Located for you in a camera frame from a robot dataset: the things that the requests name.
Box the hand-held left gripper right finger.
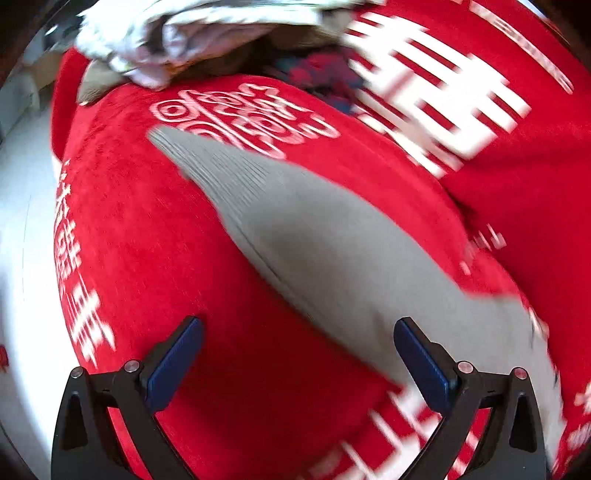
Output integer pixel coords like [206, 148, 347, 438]
[393, 316, 550, 480]

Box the grey small garment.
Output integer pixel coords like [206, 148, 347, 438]
[148, 126, 570, 467]

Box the red blanket with white lettering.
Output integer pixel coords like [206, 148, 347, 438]
[50, 48, 591, 480]

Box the white patterned cloth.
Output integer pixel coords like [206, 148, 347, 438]
[74, 0, 385, 91]

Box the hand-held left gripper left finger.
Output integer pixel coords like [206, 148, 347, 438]
[52, 316, 204, 480]

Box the red folded blanket, large print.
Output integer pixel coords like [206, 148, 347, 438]
[344, 0, 591, 354]

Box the dark blue and red cloth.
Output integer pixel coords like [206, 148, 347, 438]
[271, 46, 371, 117]

